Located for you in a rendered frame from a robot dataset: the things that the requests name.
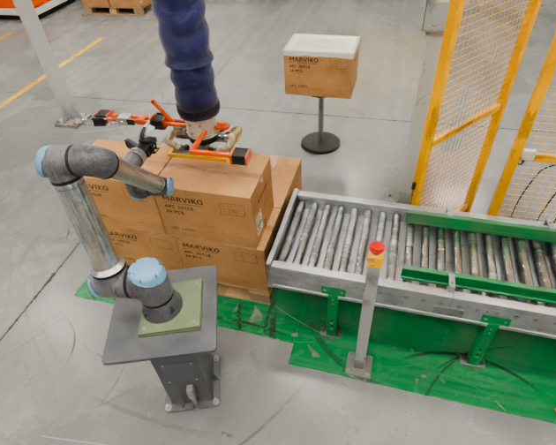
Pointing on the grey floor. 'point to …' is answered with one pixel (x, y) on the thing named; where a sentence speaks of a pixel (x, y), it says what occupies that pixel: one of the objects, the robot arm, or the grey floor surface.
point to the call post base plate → (356, 369)
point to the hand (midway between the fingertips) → (152, 132)
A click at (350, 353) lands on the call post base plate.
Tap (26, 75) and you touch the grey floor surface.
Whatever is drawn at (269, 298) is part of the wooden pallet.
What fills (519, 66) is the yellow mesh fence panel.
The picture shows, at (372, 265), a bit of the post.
